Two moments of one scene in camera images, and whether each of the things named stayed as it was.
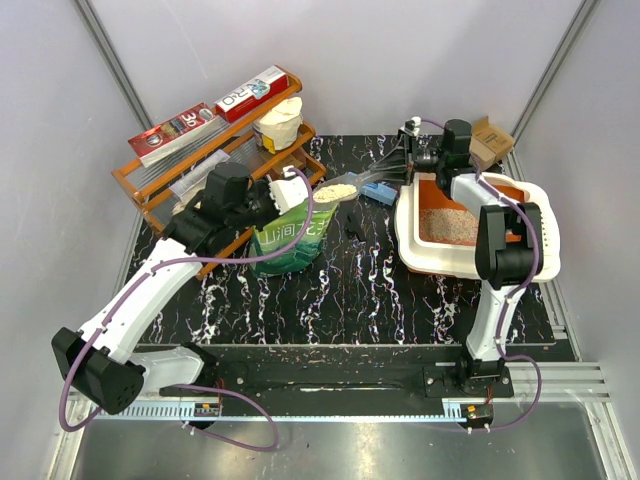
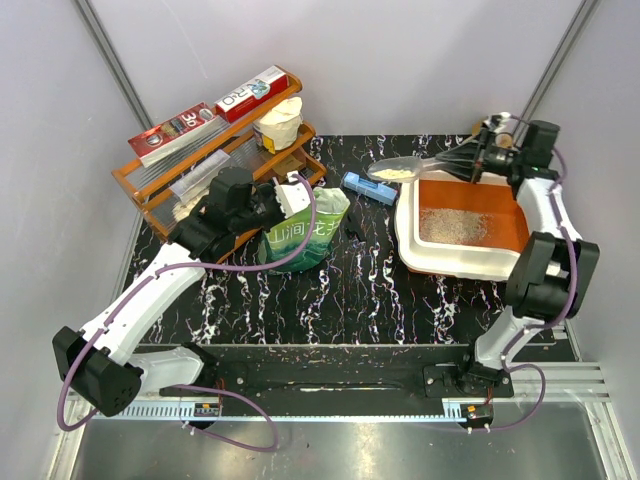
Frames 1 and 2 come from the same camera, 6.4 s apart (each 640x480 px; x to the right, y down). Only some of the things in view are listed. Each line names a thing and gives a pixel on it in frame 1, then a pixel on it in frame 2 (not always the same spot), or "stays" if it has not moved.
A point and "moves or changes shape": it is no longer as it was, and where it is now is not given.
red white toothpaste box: x=257 y=88 stays
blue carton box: x=380 y=191 stays
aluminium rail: x=531 y=384 stays
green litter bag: x=284 y=233 moves or changes shape
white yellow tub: x=279 y=128 stays
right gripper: x=395 y=164 -> x=465 y=153
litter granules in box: x=449 y=224 stays
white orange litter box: x=436 y=236 stays
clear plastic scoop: x=345 y=188 moves or changes shape
